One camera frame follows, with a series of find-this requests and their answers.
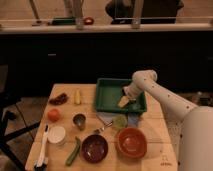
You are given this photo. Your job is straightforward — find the orange bowl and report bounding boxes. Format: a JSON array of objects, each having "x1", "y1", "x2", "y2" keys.
[{"x1": 115, "y1": 127, "x2": 147, "y2": 159}]

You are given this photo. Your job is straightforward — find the green lettuce leaf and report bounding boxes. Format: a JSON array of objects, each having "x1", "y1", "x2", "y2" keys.
[{"x1": 113, "y1": 115, "x2": 127, "y2": 130}]

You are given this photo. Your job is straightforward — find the metal fork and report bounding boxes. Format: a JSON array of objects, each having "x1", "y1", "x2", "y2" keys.
[{"x1": 93, "y1": 122, "x2": 113, "y2": 134}]

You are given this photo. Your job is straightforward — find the white paper cup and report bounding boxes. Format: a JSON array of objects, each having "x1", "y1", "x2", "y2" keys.
[{"x1": 48, "y1": 126, "x2": 66, "y2": 145}]

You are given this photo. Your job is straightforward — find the red object on shelf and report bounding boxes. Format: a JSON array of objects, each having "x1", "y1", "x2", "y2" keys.
[{"x1": 84, "y1": 17, "x2": 94, "y2": 25}]

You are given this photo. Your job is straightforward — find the dark maroon bowl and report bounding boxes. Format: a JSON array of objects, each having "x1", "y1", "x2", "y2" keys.
[{"x1": 81, "y1": 134, "x2": 108, "y2": 163}]

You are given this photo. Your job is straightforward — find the orange tomato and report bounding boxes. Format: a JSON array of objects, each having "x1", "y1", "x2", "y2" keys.
[{"x1": 47, "y1": 109, "x2": 60, "y2": 122}]

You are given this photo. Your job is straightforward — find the green box on shelf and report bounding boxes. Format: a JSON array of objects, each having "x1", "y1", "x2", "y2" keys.
[{"x1": 50, "y1": 18, "x2": 75, "y2": 26}]

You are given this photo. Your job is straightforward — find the blue grey cloth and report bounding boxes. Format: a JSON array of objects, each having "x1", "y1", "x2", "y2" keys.
[{"x1": 96, "y1": 112, "x2": 140, "y2": 127}]

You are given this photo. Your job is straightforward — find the white dish brush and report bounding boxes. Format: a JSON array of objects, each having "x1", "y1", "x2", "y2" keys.
[{"x1": 34, "y1": 125, "x2": 49, "y2": 171}]

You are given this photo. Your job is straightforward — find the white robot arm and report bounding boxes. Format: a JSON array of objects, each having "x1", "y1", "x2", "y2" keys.
[{"x1": 124, "y1": 70, "x2": 213, "y2": 171}]

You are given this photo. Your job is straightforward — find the black chair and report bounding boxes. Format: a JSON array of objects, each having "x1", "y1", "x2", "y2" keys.
[{"x1": 0, "y1": 65, "x2": 39, "y2": 171}]

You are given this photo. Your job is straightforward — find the small metal cup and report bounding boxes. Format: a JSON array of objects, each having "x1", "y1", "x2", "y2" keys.
[{"x1": 73, "y1": 113, "x2": 86, "y2": 131}]

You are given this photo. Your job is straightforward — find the green plastic tray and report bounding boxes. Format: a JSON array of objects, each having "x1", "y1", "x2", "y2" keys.
[{"x1": 95, "y1": 78, "x2": 147, "y2": 115}]

